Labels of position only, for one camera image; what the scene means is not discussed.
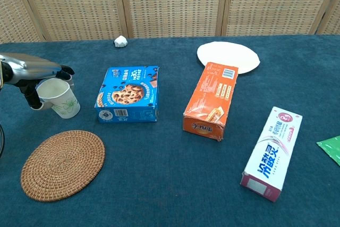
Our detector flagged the round brown woven coaster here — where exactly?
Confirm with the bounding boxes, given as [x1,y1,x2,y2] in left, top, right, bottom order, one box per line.
[20,130,106,203]

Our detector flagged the woven rattan folding screen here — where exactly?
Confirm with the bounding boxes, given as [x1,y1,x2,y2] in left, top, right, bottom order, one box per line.
[0,0,340,45]

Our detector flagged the white pink toothpaste box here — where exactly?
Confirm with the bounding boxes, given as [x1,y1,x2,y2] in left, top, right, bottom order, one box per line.
[240,106,303,203]

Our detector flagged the black cable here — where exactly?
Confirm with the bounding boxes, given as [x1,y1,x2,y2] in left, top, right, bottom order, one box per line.
[0,123,5,158]

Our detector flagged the white round paper plate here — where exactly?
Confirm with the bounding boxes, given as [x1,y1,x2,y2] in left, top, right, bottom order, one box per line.
[197,41,261,75]

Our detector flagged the white paper cup green print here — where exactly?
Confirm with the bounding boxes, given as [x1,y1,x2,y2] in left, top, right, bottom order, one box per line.
[36,79,81,119]

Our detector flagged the blue chocolate chip cookie box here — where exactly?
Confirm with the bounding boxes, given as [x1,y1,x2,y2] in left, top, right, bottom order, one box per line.
[94,65,160,124]

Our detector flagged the crumpled white paper ball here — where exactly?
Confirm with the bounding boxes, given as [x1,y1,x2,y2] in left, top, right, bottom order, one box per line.
[114,35,129,48]

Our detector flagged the green plastic packet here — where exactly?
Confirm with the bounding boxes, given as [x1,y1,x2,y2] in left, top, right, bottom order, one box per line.
[316,135,340,166]

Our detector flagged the orange biscuit box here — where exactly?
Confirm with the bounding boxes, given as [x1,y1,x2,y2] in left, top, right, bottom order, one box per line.
[182,61,240,142]

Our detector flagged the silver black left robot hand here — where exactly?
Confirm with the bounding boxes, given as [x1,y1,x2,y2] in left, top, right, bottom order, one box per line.
[0,53,75,110]

